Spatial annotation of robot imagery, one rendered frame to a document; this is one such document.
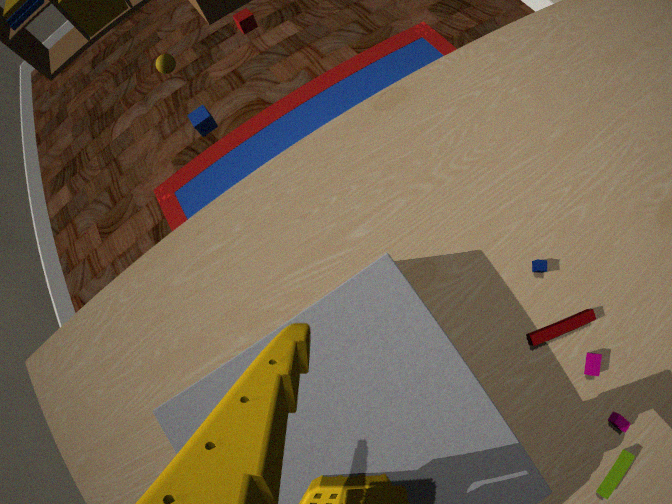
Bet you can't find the magenta cube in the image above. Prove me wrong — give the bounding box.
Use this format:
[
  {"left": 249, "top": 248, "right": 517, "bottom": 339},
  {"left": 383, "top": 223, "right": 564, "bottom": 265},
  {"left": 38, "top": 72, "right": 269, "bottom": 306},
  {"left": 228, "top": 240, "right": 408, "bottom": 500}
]
[{"left": 584, "top": 353, "right": 602, "bottom": 376}]

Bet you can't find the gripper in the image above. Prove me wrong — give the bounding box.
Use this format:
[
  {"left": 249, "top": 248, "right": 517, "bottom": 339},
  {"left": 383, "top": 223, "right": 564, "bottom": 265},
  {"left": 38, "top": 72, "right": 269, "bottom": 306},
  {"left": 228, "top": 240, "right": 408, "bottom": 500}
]
[{"left": 136, "top": 323, "right": 310, "bottom": 504}]

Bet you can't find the lime green rod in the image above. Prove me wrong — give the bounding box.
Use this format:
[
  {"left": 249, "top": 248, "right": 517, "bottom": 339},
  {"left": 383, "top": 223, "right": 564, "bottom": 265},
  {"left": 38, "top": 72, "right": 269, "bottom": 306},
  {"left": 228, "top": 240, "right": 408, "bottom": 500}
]
[{"left": 596, "top": 449, "right": 635, "bottom": 500}]

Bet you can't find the dark red long bar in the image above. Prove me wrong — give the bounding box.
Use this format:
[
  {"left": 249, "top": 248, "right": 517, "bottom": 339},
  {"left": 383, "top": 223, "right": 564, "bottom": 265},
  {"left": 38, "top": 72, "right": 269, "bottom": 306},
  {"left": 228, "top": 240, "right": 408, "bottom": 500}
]
[{"left": 526, "top": 309, "right": 596, "bottom": 346}]

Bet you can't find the magenta rod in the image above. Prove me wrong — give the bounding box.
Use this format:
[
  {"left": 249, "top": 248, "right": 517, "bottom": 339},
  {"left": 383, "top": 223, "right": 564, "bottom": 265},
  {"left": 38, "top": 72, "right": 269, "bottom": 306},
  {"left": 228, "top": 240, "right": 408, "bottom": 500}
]
[{"left": 608, "top": 412, "right": 631, "bottom": 433}]

